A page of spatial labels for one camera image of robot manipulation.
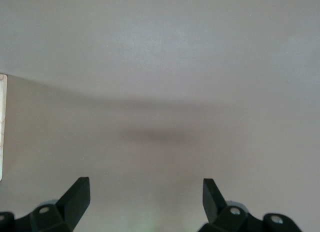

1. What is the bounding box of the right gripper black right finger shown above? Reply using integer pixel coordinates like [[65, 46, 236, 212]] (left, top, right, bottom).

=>
[[199, 178, 304, 232]]

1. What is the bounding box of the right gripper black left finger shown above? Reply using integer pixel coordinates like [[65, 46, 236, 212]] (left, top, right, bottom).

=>
[[0, 176, 91, 232]]

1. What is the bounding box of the wooden drawer cabinet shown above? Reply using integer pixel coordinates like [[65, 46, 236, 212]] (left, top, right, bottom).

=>
[[0, 72, 8, 182]]

